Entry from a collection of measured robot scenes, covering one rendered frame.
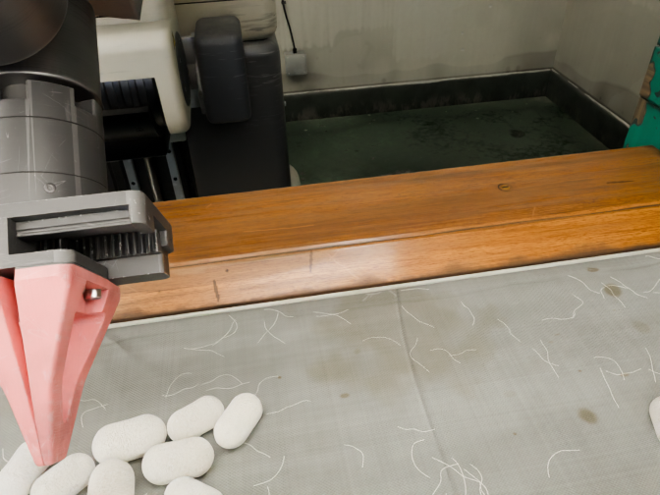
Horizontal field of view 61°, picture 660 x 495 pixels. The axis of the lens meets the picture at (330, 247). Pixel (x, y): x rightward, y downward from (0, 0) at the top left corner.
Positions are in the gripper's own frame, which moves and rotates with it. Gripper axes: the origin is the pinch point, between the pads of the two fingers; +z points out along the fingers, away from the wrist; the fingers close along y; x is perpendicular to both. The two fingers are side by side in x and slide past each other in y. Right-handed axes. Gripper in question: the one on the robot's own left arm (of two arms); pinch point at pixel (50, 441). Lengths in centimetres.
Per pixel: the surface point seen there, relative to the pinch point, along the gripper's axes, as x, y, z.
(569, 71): 176, 140, -101
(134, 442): 6.5, 1.5, 1.2
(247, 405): 7.3, 7.4, 0.2
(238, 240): 16.2, 7.5, -11.0
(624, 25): 140, 140, -98
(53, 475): 5.7, -2.2, 2.1
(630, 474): 4.4, 26.5, 6.4
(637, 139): 24, 46, -18
